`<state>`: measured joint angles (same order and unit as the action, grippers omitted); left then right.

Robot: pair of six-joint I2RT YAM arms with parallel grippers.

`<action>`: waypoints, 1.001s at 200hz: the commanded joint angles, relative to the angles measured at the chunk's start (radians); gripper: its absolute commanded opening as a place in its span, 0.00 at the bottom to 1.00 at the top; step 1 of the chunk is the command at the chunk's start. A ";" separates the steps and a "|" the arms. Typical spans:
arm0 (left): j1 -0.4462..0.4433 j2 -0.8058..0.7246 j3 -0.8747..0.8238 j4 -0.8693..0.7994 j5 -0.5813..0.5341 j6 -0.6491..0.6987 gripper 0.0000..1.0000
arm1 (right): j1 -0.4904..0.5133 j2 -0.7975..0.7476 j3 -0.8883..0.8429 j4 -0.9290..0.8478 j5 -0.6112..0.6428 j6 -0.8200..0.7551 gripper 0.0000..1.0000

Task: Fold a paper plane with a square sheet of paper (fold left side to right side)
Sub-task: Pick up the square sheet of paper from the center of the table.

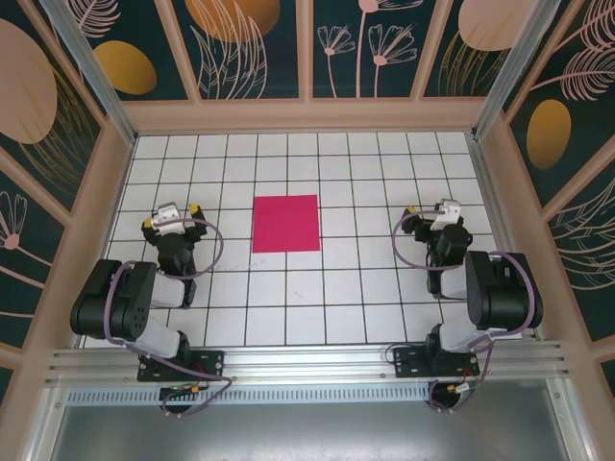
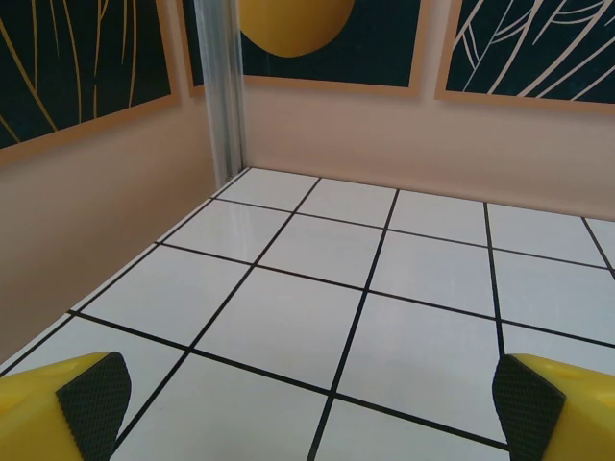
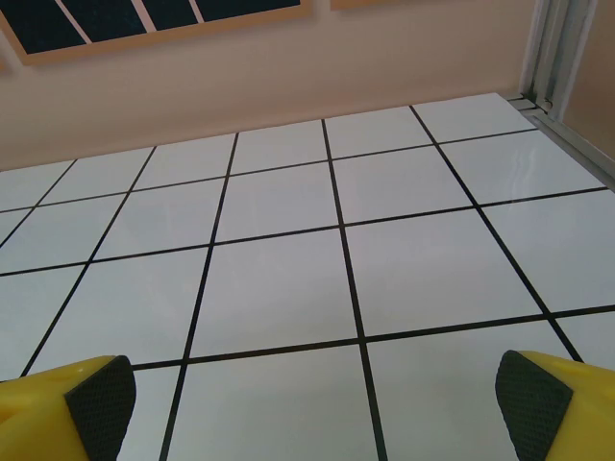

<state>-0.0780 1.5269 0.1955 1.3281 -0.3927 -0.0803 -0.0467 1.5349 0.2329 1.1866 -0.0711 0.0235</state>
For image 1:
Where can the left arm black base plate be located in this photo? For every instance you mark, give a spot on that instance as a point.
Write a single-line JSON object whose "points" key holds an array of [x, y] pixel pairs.
{"points": [[211, 365]]}

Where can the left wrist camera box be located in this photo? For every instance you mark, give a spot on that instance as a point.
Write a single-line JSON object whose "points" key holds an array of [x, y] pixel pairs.
{"points": [[168, 218]]}

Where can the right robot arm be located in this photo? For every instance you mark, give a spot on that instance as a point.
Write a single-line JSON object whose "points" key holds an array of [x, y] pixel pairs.
{"points": [[499, 293]]}

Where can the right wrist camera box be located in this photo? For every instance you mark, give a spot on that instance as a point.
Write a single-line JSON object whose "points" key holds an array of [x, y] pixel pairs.
{"points": [[444, 213]]}

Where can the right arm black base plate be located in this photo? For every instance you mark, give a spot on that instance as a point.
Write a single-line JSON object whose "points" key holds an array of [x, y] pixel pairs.
{"points": [[408, 362]]}

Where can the grey metal sheet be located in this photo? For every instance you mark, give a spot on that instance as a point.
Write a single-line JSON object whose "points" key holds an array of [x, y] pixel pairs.
{"points": [[307, 432]]}

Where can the aluminium side rail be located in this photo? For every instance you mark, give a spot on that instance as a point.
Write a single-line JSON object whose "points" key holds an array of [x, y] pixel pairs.
{"points": [[490, 201]]}

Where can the aluminium mounting rail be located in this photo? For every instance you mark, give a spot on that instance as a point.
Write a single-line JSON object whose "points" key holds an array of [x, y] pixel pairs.
{"points": [[307, 360]]}

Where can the aluminium frame post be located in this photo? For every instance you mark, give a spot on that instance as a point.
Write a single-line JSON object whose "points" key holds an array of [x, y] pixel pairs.
{"points": [[96, 77], [509, 72]]}

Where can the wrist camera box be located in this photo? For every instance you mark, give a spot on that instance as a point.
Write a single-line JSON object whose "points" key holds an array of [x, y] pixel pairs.
{"points": [[168, 218], [444, 213]]}

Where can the pink paper sheet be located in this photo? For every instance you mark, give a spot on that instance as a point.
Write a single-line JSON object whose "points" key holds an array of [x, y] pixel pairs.
{"points": [[286, 224]]}

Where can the yellow power connector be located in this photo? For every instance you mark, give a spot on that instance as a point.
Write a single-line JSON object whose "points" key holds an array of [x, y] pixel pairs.
{"points": [[193, 389], [453, 388]]}

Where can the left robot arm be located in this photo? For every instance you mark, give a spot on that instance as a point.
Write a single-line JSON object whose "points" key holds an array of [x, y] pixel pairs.
{"points": [[144, 288]]}

